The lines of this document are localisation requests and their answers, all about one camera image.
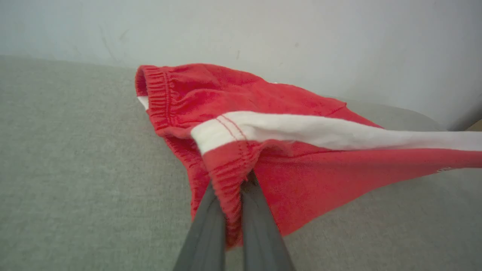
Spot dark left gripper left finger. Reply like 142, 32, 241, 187
172, 181, 227, 271

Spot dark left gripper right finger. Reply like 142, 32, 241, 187
240, 171, 297, 271

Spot red shorts with white stripe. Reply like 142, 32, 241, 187
134, 63, 482, 250

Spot grey fabric sofa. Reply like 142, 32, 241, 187
0, 55, 482, 271

